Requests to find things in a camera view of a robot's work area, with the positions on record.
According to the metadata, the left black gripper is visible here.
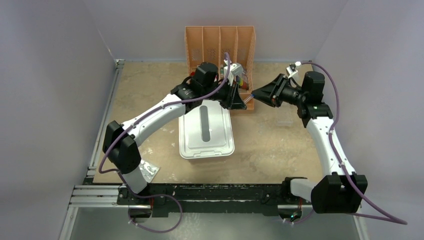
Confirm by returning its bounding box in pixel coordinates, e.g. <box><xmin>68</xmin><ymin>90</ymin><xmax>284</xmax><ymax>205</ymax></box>
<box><xmin>202</xmin><ymin>79</ymin><xmax>247</xmax><ymax>111</ymax></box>

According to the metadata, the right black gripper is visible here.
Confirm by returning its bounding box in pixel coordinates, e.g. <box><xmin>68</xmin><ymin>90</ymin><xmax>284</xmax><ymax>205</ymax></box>
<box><xmin>252</xmin><ymin>74</ymin><xmax>308</xmax><ymax>109</ymax></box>

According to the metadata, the white plastic bin lid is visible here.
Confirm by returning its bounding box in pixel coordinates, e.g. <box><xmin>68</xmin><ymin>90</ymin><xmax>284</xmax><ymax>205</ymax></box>
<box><xmin>178</xmin><ymin>100</ymin><xmax>235</xmax><ymax>160</ymax></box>

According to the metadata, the clear dropper with blue band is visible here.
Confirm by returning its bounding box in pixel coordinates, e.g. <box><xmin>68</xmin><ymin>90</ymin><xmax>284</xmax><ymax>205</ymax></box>
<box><xmin>243</xmin><ymin>94</ymin><xmax>254</xmax><ymax>104</ymax></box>

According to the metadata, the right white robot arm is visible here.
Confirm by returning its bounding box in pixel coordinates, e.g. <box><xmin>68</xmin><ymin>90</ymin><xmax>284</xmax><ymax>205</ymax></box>
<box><xmin>251</xmin><ymin>71</ymin><xmax>368</xmax><ymax>214</ymax></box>

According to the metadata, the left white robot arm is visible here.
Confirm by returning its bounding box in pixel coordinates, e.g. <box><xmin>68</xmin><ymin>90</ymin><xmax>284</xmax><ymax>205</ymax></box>
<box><xmin>101</xmin><ymin>62</ymin><xmax>247</xmax><ymax>205</ymax></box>

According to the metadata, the orange plastic file organizer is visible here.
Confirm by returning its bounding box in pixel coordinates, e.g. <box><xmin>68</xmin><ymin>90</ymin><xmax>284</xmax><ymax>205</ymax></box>
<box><xmin>185</xmin><ymin>26</ymin><xmax>256</xmax><ymax>112</ymax></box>

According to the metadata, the colourful item packet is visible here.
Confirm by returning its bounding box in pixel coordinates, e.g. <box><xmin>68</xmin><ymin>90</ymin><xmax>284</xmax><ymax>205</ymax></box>
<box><xmin>236</xmin><ymin>68</ymin><xmax>249</xmax><ymax>91</ymax></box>

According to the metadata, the plastic packet with red label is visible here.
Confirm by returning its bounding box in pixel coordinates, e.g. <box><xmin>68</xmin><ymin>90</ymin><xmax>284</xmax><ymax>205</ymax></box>
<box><xmin>139</xmin><ymin>159</ymin><xmax>160</xmax><ymax>183</ymax></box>

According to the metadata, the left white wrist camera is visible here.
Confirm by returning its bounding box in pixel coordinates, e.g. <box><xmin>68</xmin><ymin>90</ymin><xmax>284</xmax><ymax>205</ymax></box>
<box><xmin>223</xmin><ymin>63</ymin><xmax>244</xmax><ymax>86</ymax></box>

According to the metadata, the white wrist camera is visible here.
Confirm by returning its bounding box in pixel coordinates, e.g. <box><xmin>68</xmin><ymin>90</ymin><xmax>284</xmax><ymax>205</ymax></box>
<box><xmin>286</xmin><ymin>61</ymin><xmax>302</xmax><ymax>80</ymax></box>
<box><xmin>223</xmin><ymin>63</ymin><xmax>244</xmax><ymax>86</ymax></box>

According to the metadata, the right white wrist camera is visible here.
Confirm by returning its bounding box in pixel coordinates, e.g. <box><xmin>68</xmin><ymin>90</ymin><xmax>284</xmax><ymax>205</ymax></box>
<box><xmin>286</xmin><ymin>61</ymin><xmax>302</xmax><ymax>80</ymax></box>

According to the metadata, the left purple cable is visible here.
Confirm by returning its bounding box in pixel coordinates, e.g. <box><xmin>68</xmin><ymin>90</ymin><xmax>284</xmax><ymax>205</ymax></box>
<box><xmin>98</xmin><ymin>52</ymin><xmax>232</xmax><ymax>200</ymax></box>

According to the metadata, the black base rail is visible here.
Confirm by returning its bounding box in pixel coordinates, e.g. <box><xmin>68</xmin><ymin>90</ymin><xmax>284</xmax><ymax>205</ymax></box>
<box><xmin>117</xmin><ymin>183</ymin><xmax>312</xmax><ymax>219</ymax></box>

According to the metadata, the aluminium frame rail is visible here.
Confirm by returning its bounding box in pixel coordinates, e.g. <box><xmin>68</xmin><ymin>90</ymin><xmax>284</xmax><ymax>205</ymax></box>
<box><xmin>68</xmin><ymin>185</ymin><xmax>128</xmax><ymax>208</ymax></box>

